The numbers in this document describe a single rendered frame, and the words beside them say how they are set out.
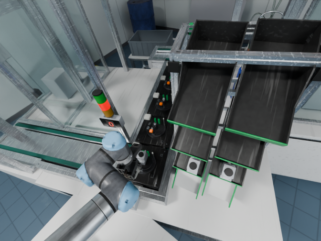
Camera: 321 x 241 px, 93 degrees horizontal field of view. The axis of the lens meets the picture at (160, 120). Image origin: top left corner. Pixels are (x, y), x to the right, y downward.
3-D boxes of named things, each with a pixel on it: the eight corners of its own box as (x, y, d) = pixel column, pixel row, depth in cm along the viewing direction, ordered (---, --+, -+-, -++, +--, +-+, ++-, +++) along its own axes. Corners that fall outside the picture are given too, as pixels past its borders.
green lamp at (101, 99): (103, 104, 73) (99, 97, 69) (94, 103, 74) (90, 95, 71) (108, 97, 76) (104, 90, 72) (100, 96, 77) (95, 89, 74)
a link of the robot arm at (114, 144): (94, 141, 53) (112, 125, 57) (106, 156, 61) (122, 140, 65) (108, 153, 49) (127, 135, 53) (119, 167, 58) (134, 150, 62)
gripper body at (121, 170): (120, 176, 72) (111, 166, 63) (127, 159, 77) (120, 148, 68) (135, 180, 70) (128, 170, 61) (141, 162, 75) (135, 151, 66)
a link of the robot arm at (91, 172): (89, 191, 44) (117, 161, 49) (69, 169, 49) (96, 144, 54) (100, 197, 50) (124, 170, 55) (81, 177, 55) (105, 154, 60)
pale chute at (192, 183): (197, 194, 78) (196, 199, 74) (174, 184, 83) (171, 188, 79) (213, 143, 74) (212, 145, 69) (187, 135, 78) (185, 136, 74)
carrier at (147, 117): (169, 148, 101) (167, 138, 91) (135, 142, 106) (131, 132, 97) (176, 120, 115) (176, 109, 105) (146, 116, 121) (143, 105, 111)
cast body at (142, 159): (144, 165, 87) (142, 160, 82) (137, 163, 88) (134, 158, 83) (149, 152, 92) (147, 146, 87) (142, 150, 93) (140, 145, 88)
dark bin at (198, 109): (215, 136, 39) (217, 131, 32) (168, 122, 44) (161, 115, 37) (242, 43, 44) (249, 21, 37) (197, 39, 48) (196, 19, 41)
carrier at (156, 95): (176, 120, 115) (176, 108, 105) (146, 116, 121) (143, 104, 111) (181, 98, 129) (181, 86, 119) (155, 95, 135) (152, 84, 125)
